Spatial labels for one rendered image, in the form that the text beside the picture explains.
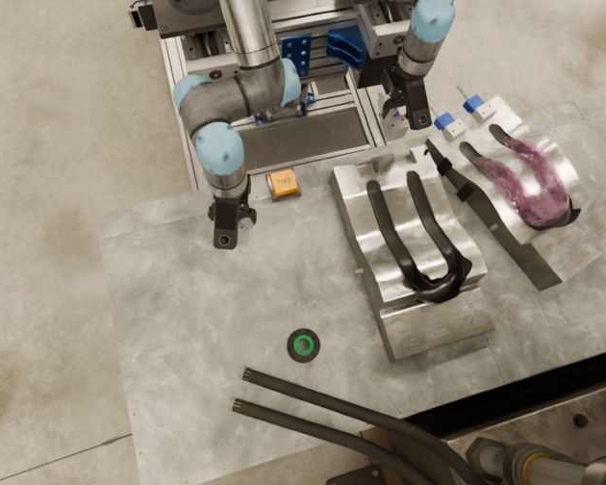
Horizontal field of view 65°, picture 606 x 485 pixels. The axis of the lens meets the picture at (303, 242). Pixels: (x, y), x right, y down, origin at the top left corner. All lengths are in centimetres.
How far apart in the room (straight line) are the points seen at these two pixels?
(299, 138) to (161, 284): 105
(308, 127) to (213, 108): 127
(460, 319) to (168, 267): 73
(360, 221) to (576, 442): 74
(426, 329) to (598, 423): 49
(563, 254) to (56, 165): 205
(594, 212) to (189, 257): 103
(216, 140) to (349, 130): 136
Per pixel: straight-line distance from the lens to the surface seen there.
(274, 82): 88
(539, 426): 136
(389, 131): 125
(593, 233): 138
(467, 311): 123
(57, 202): 236
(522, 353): 134
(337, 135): 209
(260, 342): 119
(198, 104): 86
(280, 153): 203
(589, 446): 142
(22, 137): 258
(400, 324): 117
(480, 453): 125
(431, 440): 111
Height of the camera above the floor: 198
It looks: 72 degrees down
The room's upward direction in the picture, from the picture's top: 9 degrees clockwise
